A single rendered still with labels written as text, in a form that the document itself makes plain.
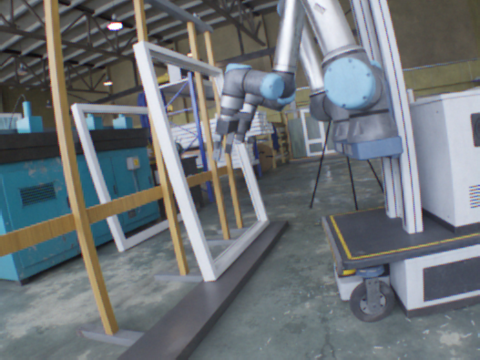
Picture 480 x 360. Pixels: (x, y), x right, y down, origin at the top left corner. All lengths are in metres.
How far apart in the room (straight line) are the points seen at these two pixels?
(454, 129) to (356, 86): 0.48
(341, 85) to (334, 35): 0.16
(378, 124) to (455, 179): 0.37
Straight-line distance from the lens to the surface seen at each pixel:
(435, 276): 1.29
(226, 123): 1.18
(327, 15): 1.05
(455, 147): 1.29
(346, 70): 0.96
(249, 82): 1.14
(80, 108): 3.35
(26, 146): 2.94
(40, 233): 1.39
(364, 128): 1.13
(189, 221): 1.81
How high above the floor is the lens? 0.78
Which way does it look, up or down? 4 degrees down
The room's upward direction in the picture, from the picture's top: 10 degrees counter-clockwise
